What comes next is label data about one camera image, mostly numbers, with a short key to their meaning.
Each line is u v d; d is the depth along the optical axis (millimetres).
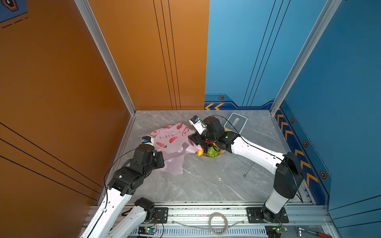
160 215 739
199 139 723
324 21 737
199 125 696
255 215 725
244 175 870
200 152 870
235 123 1091
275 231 706
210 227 696
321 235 682
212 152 854
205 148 916
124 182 447
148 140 616
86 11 706
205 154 894
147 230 708
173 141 845
